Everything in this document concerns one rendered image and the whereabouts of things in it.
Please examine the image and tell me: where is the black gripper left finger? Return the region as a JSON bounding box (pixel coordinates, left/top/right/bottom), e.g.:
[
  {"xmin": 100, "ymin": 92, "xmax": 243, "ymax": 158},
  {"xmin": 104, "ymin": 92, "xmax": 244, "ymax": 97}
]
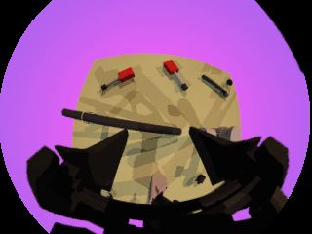
[{"xmin": 54, "ymin": 129, "xmax": 129, "ymax": 192}]

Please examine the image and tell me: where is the grey post with cap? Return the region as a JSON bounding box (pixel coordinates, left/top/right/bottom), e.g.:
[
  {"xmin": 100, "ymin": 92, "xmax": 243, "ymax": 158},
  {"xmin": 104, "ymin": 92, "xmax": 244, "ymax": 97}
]
[{"xmin": 220, "ymin": 125, "xmax": 242, "ymax": 141}]

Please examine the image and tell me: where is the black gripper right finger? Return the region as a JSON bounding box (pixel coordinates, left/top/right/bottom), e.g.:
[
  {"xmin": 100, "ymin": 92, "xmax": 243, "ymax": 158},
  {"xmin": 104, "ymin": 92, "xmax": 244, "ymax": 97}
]
[{"xmin": 188, "ymin": 126, "xmax": 262, "ymax": 186}]

